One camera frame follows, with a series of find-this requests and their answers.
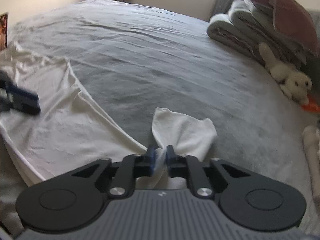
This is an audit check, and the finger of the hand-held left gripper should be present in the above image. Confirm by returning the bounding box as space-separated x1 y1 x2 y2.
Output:
0 71 41 116

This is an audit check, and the mauve pillow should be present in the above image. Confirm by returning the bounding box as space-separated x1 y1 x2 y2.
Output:
236 0 320 55

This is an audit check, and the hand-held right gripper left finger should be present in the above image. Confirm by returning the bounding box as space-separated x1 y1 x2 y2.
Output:
71 145 156 199

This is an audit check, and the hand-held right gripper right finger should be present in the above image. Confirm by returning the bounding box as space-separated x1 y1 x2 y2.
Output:
167 145 253 199

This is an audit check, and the white plush dog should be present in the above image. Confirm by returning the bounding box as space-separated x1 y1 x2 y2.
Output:
259 42 313 105

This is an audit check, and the grey bed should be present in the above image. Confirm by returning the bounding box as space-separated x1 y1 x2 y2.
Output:
0 0 320 240

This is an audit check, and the orange card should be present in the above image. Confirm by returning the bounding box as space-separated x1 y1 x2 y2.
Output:
300 97 320 113

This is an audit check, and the rolled white garment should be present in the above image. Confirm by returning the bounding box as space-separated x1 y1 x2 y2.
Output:
301 126 320 198

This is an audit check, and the grey quilted headboard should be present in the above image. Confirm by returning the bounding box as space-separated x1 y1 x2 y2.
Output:
306 10 320 100

